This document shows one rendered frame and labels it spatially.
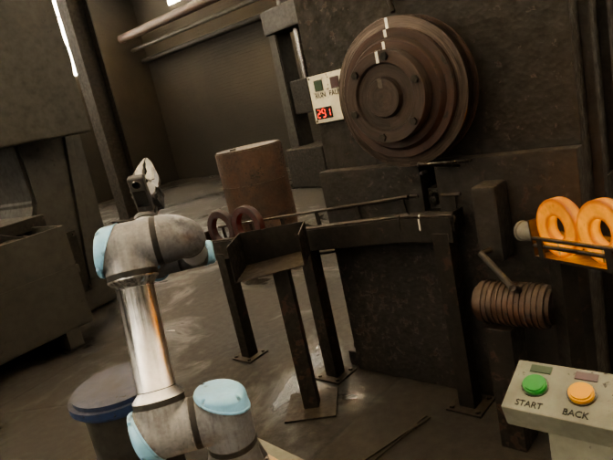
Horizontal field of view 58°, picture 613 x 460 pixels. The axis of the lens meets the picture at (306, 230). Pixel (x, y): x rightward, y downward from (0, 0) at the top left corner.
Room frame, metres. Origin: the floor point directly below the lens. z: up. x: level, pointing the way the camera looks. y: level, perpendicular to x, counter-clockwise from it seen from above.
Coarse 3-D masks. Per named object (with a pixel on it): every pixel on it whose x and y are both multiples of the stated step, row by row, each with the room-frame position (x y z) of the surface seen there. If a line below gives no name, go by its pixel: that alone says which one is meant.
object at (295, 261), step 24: (240, 240) 2.08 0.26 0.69; (264, 240) 2.08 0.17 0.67; (288, 240) 2.06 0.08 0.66; (240, 264) 2.00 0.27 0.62; (264, 264) 2.03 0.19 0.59; (288, 264) 1.92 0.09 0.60; (288, 288) 1.94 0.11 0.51; (288, 312) 1.94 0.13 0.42; (288, 336) 1.94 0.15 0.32; (312, 384) 1.94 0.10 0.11; (288, 408) 1.97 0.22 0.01; (312, 408) 1.94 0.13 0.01; (336, 408) 1.90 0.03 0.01
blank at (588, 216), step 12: (588, 204) 1.24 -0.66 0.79; (600, 204) 1.20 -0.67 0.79; (612, 204) 1.18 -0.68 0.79; (588, 216) 1.24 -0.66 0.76; (600, 216) 1.20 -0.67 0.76; (612, 216) 1.17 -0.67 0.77; (588, 228) 1.25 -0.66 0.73; (612, 228) 1.17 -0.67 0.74; (588, 240) 1.25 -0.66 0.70; (600, 240) 1.23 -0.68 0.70; (612, 240) 1.18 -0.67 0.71; (600, 252) 1.21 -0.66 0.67
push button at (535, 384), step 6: (528, 378) 0.86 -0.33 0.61; (534, 378) 0.86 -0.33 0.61; (540, 378) 0.85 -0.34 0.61; (528, 384) 0.85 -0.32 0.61; (534, 384) 0.85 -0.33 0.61; (540, 384) 0.84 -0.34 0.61; (546, 384) 0.84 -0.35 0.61; (528, 390) 0.85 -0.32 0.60; (534, 390) 0.84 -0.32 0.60; (540, 390) 0.84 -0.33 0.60
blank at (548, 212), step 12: (540, 204) 1.41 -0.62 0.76; (552, 204) 1.37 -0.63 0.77; (564, 204) 1.33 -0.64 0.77; (540, 216) 1.42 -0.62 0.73; (552, 216) 1.38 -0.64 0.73; (564, 216) 1.33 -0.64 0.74; (576, 216) 1.30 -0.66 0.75; (540, 228) 1.42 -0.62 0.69; (552, 228) 1.40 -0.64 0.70; (564, 228) 1.33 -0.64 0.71; (576, 228) 1.29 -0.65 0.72; (576, 240) 1.29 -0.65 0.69; (552, 252) 1.39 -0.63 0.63; (564, 252) 1.34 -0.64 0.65
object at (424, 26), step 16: (400, 16) 1.74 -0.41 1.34; (416, 16) 1.71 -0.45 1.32; (368, 32) 1.83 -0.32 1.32; (432, 32) 1.68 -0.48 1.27; (448, 32) 1.70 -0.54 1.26; (352, 48) 1.88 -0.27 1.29; (448, 48) 1.65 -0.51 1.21; (464, 64) 1.63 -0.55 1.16; (464, 80) 1.63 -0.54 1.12; (464, 96) 1.63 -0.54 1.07; (464, 112) 1.64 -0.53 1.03; (352, 128) 1.92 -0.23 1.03; (448, 144) 1.68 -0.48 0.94; (384, 160) 1.85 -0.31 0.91; (400, 160) 1.80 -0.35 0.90; (416, 160) 1.76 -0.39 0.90
